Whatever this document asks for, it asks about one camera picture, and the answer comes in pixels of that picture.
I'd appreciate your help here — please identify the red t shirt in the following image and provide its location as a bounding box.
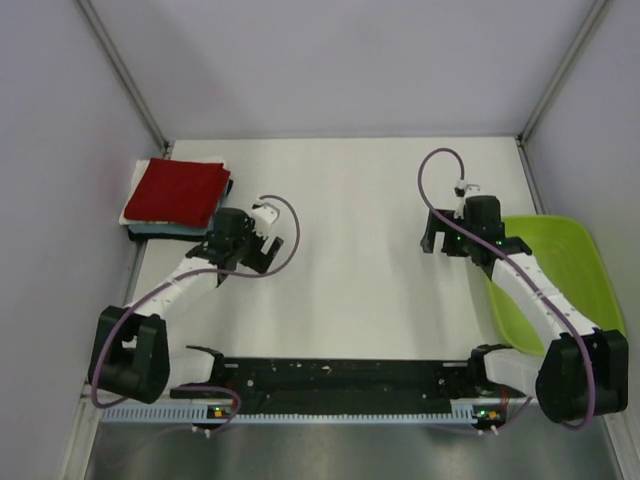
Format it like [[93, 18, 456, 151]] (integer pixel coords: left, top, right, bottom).
[[122, 157, 232, 227]]

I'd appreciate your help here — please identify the green plastic bin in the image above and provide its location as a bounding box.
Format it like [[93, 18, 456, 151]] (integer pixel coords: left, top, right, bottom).
[[485, 215, 626, 355]]

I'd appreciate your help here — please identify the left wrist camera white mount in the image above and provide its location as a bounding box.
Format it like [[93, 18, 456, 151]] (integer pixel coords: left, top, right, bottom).
[[249, 202, 280, 239]]

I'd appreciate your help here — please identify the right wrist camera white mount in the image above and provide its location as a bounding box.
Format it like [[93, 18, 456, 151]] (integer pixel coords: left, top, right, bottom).
[[453, 179, 483, 219]]

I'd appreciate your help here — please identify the right corner aluminium post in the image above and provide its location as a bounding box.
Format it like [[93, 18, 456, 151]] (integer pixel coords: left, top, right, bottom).
[[517, 0, 614, 144]]

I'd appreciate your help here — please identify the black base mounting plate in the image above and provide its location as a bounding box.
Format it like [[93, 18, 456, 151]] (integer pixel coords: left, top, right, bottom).
[[169, 355, 529, 414]]

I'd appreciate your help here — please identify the left corner aluminium post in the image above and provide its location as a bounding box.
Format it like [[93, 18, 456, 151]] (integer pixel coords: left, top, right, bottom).
[[73, 0, 170, 152]]

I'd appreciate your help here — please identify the white slotted cable duct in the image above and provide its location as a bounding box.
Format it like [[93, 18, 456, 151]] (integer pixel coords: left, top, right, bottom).
[[100, 404, 505, 425]]

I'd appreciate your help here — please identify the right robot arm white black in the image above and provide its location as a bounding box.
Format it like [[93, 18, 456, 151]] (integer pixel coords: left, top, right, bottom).
[[420, 195, 629, 427]]

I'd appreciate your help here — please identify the corner aluminium post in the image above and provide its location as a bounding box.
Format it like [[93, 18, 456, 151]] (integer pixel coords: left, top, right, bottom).
[[73, 0, 170, 152], [517, 0, 614, 144]]

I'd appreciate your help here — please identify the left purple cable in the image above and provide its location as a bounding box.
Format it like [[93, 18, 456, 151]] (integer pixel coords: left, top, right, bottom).
[[89, 194, 301, 436]]

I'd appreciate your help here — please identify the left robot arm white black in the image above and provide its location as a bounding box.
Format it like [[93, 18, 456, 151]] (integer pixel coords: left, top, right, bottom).
[[88, 203, 283, 404]]

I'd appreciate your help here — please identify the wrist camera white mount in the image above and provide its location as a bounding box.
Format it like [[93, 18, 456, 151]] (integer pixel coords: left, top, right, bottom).
[[453, 179, 483, 219], [249, 202, 280, 239]]

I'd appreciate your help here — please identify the white floral folded t shirt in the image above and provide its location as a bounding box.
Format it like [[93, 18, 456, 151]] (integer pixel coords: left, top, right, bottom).
[[116, 156, 225, 227]]

